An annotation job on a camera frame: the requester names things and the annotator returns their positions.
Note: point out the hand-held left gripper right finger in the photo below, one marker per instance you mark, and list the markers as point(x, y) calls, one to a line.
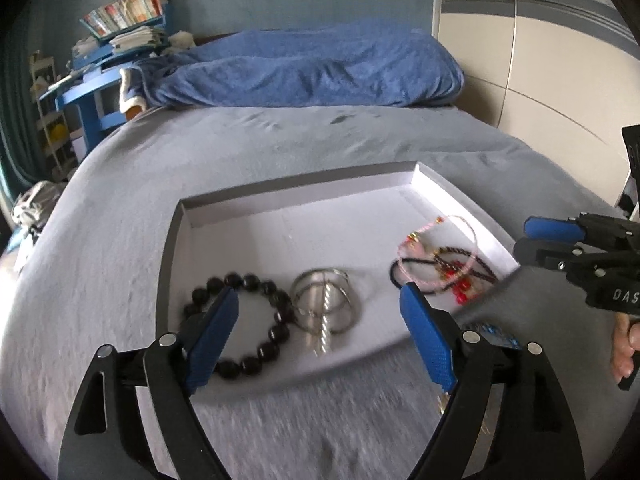
point(430, 340)

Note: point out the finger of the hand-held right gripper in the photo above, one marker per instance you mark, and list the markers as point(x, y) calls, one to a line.
point(537, 255)
point(552, 229)

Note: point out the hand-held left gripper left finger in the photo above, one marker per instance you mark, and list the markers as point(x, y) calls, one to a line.
point(215, 335)

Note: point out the silver bangle rings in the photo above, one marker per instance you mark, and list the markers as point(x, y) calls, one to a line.
point(351, 310)

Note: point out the white pearl hair clip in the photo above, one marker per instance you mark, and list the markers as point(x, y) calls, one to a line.
point(326, 310)

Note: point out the grey cardboard box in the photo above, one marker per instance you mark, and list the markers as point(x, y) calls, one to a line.
point(320, 230)

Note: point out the blue beaded jewelry piece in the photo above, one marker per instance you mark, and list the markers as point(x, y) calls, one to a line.
point(489, 332)

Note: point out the person's right hand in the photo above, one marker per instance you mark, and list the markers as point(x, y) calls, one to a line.
point(625, 355)

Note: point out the grey bed blanket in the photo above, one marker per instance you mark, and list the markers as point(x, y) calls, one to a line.
point(100, 260)

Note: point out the cream wardrobe with grey stripe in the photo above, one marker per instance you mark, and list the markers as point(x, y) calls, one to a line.
point(555, 70)

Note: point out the pile of light clothes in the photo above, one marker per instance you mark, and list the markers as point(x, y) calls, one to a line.
point(35, 205)

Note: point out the yellow ball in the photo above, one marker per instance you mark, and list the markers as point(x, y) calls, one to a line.
point(59, 132)

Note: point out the blue desk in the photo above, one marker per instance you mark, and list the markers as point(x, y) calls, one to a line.
point(90, 110)

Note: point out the white shelf unit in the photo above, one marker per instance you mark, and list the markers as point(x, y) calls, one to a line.
point(47, 115)

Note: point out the blue pillow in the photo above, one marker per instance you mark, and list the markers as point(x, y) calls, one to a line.
point(320, 65)

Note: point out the teal curtain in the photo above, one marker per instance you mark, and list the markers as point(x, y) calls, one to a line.
point(15, 125)

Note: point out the stack of white papers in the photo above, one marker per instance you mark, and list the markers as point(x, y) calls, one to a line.
point(140, 39)

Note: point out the row of colourful books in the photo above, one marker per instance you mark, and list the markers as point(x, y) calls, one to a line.
point(125, 10)

